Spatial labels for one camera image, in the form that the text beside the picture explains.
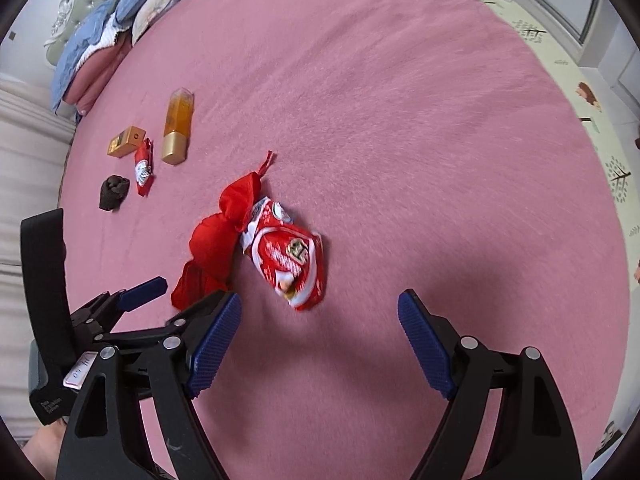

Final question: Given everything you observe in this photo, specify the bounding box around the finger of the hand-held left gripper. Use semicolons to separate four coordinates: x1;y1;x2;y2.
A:
116;275;169;312
106;290;229;357

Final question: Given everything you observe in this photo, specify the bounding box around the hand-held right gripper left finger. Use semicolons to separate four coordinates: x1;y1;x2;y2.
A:
55;290;243;480

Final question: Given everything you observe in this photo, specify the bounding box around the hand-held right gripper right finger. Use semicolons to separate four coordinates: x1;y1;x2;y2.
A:
397;287;583;480

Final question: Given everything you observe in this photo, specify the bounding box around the red fabric bag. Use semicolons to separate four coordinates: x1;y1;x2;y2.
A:
170;150;277;310

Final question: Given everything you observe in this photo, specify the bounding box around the red white snack packet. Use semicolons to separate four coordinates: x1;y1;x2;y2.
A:
239;196;327;312

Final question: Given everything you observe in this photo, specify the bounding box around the person's left forearm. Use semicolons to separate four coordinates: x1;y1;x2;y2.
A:
21;419;69;478

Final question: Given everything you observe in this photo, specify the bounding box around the small dark brown sock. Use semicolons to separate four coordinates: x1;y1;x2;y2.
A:
98;174;131;212

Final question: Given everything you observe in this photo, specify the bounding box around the red sauce sachet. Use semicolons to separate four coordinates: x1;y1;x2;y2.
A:
133;137;156;197

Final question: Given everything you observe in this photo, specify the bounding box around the gold rectangular box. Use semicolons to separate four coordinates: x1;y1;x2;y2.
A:
106;125;148;160

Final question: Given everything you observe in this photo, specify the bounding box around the beige curtain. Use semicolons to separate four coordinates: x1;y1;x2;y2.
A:
0;74;77;443

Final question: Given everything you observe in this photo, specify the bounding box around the gold amber bottle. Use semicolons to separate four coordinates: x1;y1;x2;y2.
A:
161;87;195;166

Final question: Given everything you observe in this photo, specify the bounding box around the folded pink quilt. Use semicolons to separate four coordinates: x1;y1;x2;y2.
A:
64;42;133;117

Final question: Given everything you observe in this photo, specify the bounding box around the white patterned pillow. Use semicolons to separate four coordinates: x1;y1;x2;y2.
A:
131;0;203;47

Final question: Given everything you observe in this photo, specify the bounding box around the green tufted headboard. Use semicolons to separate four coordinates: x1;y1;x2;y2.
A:
44;0;127;68

